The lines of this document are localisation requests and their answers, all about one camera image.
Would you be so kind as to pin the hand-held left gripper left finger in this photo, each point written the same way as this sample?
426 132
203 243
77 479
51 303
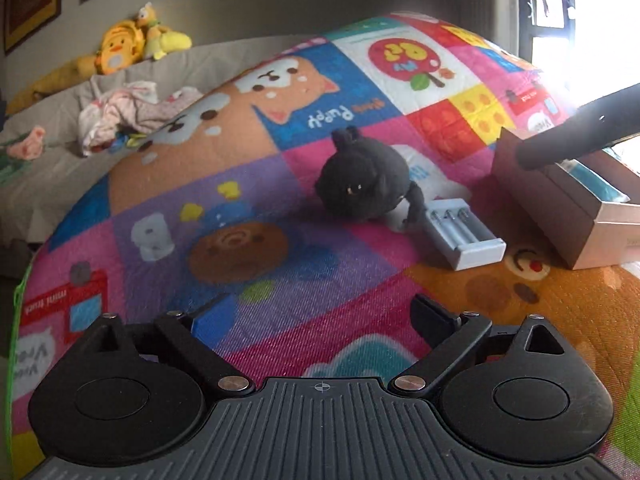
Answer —
212 322

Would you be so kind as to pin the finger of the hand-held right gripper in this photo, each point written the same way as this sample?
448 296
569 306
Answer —
575 132

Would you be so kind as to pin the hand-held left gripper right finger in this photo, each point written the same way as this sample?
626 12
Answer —
432 322

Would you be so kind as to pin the light blue tissue packet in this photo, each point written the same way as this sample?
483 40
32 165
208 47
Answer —
595 180

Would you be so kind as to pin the white battery charger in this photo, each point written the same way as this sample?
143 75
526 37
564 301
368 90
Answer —
475 256

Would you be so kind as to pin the pink cardboard box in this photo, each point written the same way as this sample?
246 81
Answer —
550 220

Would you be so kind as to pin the white tissue packet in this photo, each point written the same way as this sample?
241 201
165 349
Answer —
440 180

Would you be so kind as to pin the black plush toy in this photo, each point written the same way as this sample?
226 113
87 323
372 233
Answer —
360 175

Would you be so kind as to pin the colourful cartoon play mat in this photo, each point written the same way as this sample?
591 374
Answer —
200 200

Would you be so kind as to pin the black framed window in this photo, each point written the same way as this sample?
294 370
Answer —
550 0

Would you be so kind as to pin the grey bed sheet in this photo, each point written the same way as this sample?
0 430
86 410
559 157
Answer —
50 185

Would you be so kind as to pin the floral clothes pile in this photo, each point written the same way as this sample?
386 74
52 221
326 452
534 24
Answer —
115 110

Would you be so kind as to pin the pink plush toy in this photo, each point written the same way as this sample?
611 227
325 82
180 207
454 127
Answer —
30 142

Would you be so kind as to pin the yellow banana duck plush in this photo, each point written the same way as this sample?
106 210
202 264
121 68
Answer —
167 42

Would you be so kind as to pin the yellow duck plush backpack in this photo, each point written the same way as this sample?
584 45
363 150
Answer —
117 50

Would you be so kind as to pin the yellow pillow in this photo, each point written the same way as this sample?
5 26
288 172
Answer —
60 76

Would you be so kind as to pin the tall framed wall picture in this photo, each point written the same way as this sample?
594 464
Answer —
30 0

